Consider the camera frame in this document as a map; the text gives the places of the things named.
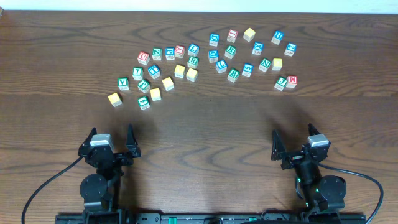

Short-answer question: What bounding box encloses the blue H block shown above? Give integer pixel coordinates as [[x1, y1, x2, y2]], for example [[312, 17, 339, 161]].
[[271, 30, 284, 45]]

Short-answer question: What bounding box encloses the green N block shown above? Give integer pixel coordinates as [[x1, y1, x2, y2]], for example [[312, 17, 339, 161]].
[[259, 58, 271, 72]]

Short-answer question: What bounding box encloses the red M block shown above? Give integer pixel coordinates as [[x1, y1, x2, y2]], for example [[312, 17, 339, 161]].
[[286, 75, 298, 88]]

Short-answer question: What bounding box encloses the green Z block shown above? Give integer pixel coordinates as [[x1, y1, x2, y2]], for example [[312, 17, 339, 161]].
[[152, 47, 162, 61]]

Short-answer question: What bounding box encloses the green J block right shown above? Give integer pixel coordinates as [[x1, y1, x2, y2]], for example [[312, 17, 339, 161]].
[[274, 77, 287, 91]]

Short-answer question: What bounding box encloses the green 7 block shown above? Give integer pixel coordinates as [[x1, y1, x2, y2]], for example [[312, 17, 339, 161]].
[[132, 67, 144, 80]]

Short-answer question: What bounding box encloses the blue L block centre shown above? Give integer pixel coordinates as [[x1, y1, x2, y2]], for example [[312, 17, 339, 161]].
[[215, 60, 228, 73]]

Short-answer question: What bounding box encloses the blue X block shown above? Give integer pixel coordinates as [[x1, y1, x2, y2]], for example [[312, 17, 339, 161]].
[[252, 42, 264, 55]]

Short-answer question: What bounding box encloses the yellow K block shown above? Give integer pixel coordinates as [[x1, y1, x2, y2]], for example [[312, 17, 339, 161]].
[[174, 65, 185, 78]]

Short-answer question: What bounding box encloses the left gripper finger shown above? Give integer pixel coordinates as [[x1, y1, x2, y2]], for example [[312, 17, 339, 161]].
[[125, 124, 138, 151], [82, 128, 97, 146]]

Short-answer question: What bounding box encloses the blue 2 block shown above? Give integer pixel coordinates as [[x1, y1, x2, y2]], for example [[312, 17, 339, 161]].
[[284, 42, 297, 57]]

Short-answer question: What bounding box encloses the blue D block lower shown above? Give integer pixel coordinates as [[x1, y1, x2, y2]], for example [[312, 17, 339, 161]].
[[208, 50, 218, 63]]

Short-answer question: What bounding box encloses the red U block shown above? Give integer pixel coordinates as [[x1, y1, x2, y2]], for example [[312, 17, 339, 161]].
[[137, 51, 150, 65]]

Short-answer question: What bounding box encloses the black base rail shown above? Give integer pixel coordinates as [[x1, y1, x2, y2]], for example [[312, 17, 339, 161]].
[[55, 212, 366, 224]]

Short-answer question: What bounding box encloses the blue T block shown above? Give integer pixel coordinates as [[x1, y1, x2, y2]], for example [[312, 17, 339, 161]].
[[148, 65, 161, 80]]

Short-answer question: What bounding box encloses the green r block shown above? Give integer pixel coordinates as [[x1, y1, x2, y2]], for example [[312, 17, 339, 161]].
[[224, 45, 237, 59], [187, 56, 199, 69]]

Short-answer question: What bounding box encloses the green B block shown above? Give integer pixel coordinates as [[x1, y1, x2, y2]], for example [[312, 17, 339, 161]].
[[227, 68, 240, 83]]

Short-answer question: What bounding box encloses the blue 5 block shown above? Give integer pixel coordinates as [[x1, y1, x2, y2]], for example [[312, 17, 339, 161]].
[[242, 63, 254, 77]]

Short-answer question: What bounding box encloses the yellow block top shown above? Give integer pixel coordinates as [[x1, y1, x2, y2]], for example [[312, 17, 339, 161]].
[[243, 28, 256, 42]]

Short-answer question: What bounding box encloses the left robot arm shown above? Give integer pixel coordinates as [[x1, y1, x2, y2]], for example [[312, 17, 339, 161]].
[[78, 125, 141, 223]]

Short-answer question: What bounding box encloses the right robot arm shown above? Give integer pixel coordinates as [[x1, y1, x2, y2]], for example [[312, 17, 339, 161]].
[[271, 123, 346, 223]]

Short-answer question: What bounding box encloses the yellow block far left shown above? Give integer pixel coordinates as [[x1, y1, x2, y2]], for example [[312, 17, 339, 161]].
[[108, 93, 123, 107]]

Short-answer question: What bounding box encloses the green 4 block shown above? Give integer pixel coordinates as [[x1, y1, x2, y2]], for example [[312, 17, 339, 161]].
[[137, 96, 150, 110]]

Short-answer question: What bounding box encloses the blue L block upper left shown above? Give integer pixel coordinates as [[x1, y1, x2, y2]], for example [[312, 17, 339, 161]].
[[187, 44, 200, 57]]

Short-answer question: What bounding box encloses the yellow O block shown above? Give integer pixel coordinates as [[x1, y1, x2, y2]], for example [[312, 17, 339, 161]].
[[272, 58, 283, 71], [150, 88, 162, 101]]

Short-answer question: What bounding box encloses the green V block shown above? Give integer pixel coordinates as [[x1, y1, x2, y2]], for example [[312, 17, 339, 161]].
[[118, 77, 129, 91]]

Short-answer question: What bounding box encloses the yellow C block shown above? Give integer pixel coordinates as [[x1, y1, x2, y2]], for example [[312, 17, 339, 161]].
[[162, 77, 174, 91]]

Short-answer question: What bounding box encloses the blue l block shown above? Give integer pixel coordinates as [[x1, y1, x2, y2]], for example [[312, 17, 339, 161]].
[[215, 60, 228, 73], [187, 44, 200, 57]]

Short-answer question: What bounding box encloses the blue P block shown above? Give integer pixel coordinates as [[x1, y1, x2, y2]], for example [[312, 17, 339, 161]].
[[165, 47, 175, 60]]

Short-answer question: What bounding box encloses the yellow S block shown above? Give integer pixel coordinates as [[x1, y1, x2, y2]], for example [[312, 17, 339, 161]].
[[186, 68, 198, 82]]

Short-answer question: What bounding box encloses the red A block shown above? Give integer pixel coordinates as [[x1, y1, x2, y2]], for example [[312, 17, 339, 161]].
[[175, 45, 185, 58]]

